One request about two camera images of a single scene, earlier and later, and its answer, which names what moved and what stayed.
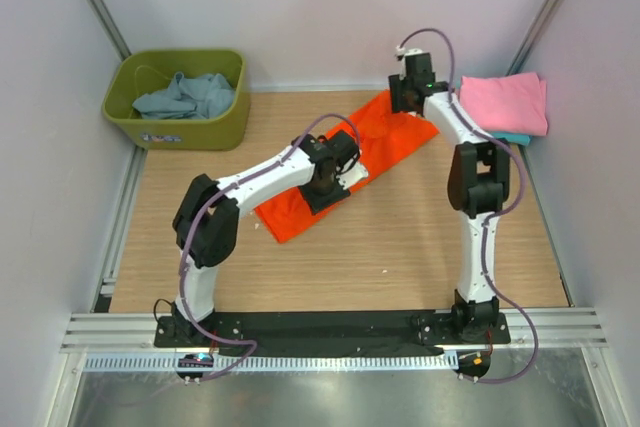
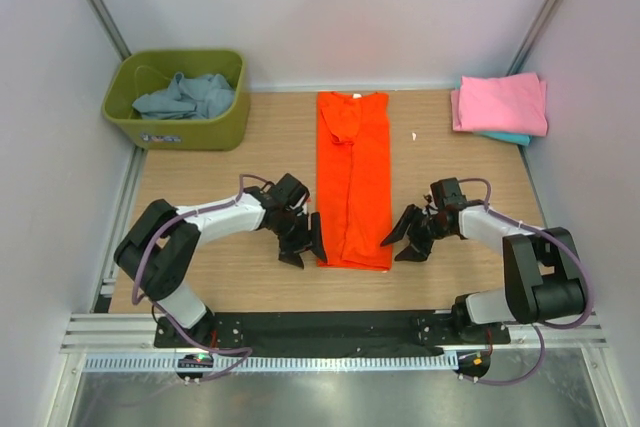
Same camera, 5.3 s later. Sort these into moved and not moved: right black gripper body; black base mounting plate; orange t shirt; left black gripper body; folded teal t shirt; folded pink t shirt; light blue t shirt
Moved: right black gripper body; left black gripper body; orange t shirt
Not moved: light blue t shirt; black base mounting plate; folded teal t shirt; folded pink t shirt
